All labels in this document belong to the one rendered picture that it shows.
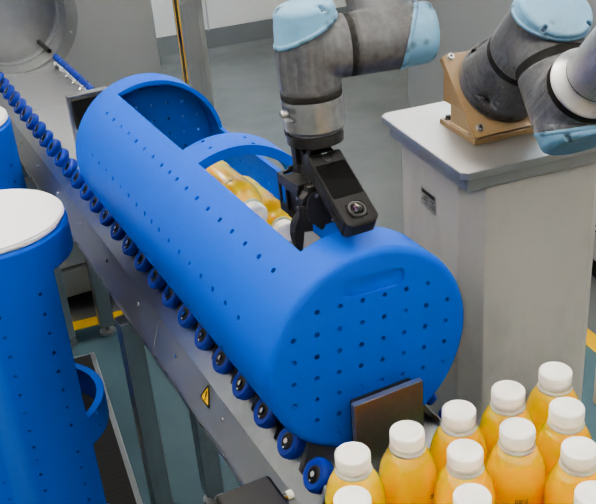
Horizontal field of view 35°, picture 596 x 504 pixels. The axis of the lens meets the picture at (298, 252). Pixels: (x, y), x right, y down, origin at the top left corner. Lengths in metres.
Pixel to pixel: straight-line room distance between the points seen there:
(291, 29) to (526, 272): 0.76
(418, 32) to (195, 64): 1.45
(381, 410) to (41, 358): 0.82
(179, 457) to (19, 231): 1.20
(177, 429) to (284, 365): 1.77
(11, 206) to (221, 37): 4.75
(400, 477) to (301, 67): 0.48
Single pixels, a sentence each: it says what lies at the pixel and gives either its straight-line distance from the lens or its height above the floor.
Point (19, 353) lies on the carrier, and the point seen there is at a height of 0.82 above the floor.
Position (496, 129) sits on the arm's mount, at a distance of 1.64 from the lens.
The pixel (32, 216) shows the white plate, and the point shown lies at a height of 1.04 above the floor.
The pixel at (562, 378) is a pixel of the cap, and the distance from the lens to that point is 1.16.
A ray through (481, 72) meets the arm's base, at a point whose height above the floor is 1.27.
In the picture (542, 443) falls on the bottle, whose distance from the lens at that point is 1.13.
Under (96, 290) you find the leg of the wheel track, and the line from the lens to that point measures 3.28.
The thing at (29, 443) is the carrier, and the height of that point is 0.62.
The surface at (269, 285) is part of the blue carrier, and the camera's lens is 1.14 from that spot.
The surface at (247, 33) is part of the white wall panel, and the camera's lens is 6.56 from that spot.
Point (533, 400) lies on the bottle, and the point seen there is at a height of 1.05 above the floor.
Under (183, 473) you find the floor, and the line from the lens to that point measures 2.73.
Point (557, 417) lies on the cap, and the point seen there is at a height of 1.08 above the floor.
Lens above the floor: 1.76
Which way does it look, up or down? 28 degrees down
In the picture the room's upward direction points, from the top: 5 degrees counter-clockwise
